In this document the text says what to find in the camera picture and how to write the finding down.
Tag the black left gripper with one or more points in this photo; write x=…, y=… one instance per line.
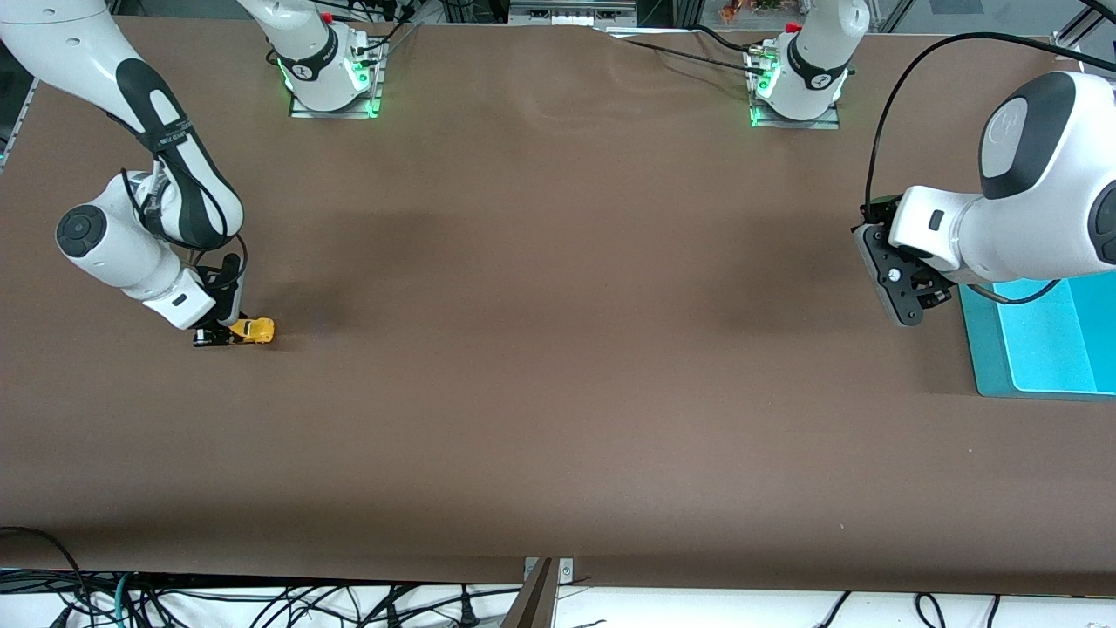
x=881, y=213

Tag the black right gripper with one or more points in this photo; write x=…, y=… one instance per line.
x=226, y=301

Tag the yellow beetle toy car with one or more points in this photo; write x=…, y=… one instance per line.
x=257, y=331

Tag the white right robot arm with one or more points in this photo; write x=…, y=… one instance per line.
x=87, y=52

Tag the turquoise plastic bin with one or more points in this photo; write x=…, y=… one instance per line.
x=1046, y=349

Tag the orange background items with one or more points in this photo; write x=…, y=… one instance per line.
x=750, y=9

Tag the grey background device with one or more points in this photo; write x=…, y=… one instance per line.
x=571, y=12

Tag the grey slanted stand leg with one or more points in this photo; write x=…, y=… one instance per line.
x=534, y=606

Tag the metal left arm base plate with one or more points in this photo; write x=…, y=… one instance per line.
x=819, y=124

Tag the aluminium table corner bracket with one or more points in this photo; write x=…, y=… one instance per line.
x=1068, y=45

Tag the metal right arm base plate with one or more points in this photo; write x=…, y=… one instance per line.
x=377, y=87

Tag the silver table edge bracket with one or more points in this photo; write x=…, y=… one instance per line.
x=565, y=571

